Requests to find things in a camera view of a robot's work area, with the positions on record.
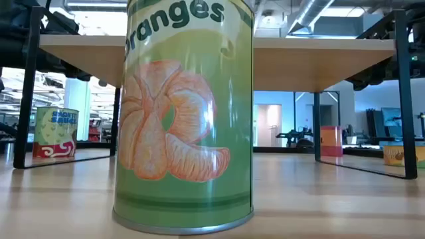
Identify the black equipment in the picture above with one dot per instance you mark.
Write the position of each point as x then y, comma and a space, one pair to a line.
293, 135

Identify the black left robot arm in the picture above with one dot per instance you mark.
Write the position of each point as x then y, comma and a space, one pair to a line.
10, 49

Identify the black monitor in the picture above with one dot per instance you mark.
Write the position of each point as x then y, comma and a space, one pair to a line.
390, 119

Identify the beige door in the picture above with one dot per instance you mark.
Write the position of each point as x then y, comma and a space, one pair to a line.
269, 123

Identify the spaghetti sauce tin can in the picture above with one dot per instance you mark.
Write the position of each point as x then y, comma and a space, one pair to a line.
54, 132

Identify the orange pink label tin can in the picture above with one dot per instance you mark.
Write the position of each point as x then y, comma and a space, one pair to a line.
332, 139

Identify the oranges tin can green label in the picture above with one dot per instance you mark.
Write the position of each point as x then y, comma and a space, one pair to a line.
186, 132

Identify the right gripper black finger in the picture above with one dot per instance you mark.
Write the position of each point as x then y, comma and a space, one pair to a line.
360, 83

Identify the white pillar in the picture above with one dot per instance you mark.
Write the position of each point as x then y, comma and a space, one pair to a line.
76, 109

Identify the wooden shelf black metal frame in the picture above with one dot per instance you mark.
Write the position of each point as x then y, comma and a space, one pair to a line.
299, 66

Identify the silver ventilation duct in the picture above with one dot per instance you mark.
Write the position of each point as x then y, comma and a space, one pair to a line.
308, 13

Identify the red cabinet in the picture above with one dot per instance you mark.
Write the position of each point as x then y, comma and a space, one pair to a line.
94, 132

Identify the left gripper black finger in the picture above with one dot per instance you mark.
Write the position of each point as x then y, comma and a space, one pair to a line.
79, 73

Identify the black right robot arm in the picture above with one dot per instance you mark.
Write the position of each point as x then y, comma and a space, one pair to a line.
419, 66

